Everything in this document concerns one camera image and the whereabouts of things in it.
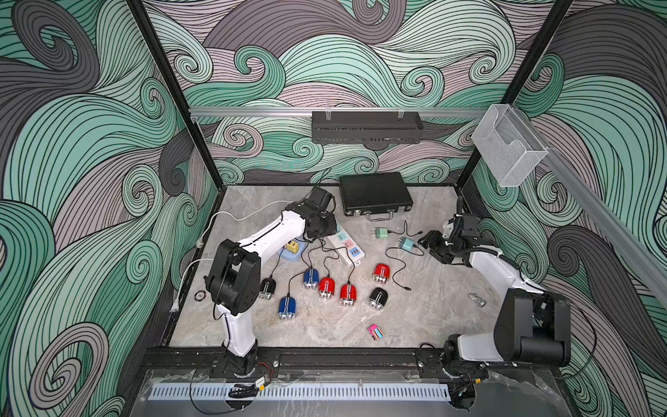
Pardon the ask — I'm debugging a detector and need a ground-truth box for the blue shaver front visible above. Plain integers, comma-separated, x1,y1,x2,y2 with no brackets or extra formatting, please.
278,295,296,320

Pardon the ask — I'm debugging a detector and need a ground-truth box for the aluminium wall rail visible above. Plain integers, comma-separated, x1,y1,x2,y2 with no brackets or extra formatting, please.
189,106,487,118
523,113,666,302

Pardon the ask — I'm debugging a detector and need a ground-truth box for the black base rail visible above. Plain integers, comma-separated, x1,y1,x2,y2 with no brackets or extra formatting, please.
140,346,553,384

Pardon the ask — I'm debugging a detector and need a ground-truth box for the white power cord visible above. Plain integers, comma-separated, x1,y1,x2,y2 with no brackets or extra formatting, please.
170,199,293,314

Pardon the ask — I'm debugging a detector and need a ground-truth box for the blue shaver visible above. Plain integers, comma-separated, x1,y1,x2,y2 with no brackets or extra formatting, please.
302,268,320,289
278,295,296,320

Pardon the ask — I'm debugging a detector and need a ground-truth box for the green charger adapter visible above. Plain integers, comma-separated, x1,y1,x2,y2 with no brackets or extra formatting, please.
374,227,389,240

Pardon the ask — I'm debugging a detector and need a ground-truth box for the black shaver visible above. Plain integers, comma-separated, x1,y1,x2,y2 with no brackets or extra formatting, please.
368,288,388,310
258,277,276,300

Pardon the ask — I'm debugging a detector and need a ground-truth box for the white slotted cable duct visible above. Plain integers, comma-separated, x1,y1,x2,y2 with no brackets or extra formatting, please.
148,382,451,402

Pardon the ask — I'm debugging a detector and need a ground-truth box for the pink striped small box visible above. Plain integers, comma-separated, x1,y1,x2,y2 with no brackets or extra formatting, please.
368,324,384,341

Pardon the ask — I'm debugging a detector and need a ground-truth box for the clear acrylic wall box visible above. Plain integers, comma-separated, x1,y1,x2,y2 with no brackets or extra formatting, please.
472,104,548,188

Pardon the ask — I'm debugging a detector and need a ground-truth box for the black wall shelf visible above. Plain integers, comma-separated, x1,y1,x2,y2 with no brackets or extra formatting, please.
311,111,424,149

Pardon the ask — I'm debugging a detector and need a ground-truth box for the black briefcase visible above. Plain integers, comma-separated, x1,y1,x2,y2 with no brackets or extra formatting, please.
339,172,413,218

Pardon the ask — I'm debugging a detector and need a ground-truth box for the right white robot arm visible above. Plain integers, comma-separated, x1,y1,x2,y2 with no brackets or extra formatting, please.
418,214,571,367

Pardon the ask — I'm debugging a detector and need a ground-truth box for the white power strip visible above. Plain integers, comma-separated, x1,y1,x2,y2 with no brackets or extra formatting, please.
326,222,366,266

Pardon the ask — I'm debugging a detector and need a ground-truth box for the aluminium wall rail back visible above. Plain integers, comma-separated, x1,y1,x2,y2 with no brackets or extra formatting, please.
189,106,487,118

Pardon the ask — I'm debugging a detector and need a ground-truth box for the teal charger adapter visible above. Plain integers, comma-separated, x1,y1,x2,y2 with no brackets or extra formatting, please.
399,237,414,252

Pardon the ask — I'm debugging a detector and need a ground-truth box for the silver metal knob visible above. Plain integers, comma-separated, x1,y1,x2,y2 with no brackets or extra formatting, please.
468,293,486,308

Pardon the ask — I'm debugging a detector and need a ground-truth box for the light blue socket cube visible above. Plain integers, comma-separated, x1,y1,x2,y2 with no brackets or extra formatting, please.
277,241,306,262

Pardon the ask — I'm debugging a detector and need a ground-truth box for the yellow charger adapter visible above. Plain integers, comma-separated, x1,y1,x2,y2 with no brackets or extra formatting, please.
285,240,300,254

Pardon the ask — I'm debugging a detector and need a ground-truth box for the red shaver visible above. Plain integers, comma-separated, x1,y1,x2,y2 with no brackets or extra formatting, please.
318,276,335,299
340,283,357,307
372,263,391,284

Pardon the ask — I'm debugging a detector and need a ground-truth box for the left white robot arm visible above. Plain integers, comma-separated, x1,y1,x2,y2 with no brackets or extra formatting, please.
204,187,337,375

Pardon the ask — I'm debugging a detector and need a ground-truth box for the aluminium wall rail right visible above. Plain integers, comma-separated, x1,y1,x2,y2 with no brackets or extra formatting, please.
523,113,666,302

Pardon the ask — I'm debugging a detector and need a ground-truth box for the black usb charging cable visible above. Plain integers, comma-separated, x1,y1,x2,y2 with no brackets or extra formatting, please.
387,220,424,238

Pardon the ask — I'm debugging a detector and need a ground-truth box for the blue shaver rear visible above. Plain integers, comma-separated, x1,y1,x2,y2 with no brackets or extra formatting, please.
302,268,320,289

